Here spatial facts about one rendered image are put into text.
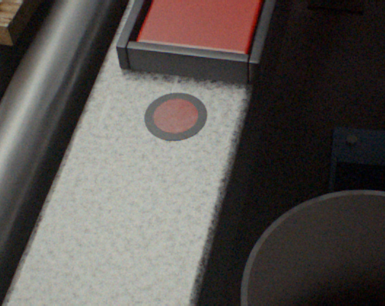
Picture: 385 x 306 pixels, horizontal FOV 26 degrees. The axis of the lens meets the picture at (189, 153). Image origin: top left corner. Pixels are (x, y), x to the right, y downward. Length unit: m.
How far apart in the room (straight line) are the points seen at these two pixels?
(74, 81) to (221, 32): 0.08
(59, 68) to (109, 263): 0.12
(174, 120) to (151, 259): 0.08
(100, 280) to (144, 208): 0.04
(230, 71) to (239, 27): 0.03
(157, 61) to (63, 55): 0.06
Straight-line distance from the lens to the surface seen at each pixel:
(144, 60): 0.43
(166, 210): 0.38
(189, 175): 0.39
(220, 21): 0.44
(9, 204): 0.40
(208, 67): 0.42
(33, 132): 0.42
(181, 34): 0.43
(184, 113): 0.41
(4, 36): 0.46
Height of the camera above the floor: 1.23
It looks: 51 degrees down
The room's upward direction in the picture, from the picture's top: 7 degrees counter-clockwise
